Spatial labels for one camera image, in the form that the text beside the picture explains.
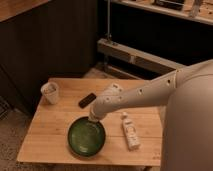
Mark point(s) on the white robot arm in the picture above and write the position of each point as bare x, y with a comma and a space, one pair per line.
187, 94

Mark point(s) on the white paper cup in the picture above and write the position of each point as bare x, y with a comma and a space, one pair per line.
50, 91

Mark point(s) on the wooden shelf with items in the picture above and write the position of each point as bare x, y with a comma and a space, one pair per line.
194, 10

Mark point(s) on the black rectangular remote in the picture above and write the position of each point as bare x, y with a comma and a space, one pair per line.
87, 100

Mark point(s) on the green ceramic bowl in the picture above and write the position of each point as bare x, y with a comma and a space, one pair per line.
86, 138

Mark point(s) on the wooden table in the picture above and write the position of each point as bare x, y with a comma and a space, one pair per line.
46, 140

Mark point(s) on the white plastic bottle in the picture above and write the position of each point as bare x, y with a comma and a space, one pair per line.
130, 132

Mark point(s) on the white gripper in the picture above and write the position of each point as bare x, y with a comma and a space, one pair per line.
93, 118

